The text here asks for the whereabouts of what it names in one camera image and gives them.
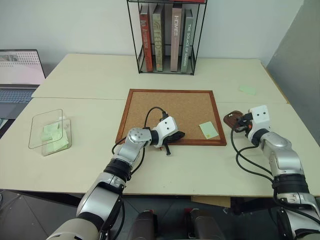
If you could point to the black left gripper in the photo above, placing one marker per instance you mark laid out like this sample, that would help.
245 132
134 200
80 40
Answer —
171 139

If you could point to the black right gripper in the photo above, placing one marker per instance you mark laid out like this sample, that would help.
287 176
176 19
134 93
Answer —
246 123

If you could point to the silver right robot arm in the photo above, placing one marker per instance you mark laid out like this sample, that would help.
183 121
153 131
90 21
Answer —
282 155

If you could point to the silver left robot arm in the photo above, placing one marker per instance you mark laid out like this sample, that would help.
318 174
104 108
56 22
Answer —
100 200

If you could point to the small brown tray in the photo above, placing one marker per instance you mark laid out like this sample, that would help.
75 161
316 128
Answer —
231 120

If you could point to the green sticky note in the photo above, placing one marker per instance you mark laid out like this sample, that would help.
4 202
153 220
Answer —
58 144
208 129
48 137
51 128
247 89

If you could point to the clear plastic box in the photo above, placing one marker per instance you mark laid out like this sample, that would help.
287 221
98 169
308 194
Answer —
50 132

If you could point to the wood framed cork board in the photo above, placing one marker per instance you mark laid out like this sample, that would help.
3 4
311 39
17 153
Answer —
160 105

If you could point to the brown cardboard piece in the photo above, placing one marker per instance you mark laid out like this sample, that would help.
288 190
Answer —
211 200

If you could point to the dark rounded shape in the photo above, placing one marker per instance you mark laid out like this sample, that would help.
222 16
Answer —
205 225
143 225

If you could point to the green SOLACE book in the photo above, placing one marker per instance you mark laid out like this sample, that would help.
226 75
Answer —
188 45

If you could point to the olive beige book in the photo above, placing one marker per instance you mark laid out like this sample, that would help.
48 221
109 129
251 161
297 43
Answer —
158 45

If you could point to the pink HOMES book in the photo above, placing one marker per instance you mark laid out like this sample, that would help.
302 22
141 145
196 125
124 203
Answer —
176 37

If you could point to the red book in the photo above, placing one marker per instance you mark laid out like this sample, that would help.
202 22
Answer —
146 40

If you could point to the grey open laptop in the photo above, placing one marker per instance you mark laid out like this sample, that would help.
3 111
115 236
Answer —
17 75

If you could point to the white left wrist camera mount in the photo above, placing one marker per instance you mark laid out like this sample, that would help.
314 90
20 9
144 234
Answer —
167 127

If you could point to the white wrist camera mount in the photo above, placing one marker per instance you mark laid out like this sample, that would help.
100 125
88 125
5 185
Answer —
167 127
260 117

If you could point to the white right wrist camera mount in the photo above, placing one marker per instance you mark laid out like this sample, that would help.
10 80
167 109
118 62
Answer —
260 117

